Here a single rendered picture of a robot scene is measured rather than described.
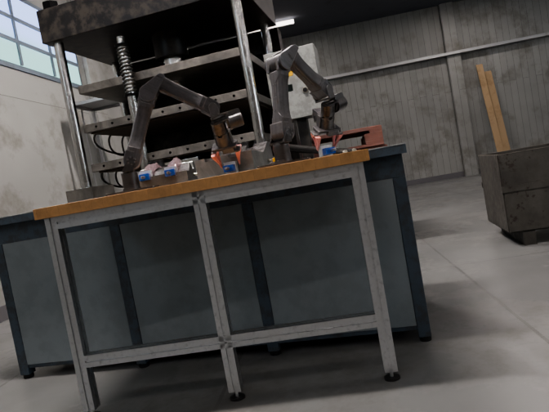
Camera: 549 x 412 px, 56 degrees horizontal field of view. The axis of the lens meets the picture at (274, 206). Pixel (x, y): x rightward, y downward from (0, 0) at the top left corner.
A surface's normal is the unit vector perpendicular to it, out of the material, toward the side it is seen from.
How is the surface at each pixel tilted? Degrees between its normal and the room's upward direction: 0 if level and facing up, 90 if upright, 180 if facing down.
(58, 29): 90
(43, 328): 90
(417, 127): 90
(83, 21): 90
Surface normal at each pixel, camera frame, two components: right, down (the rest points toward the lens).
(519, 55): -0.11, 0.07
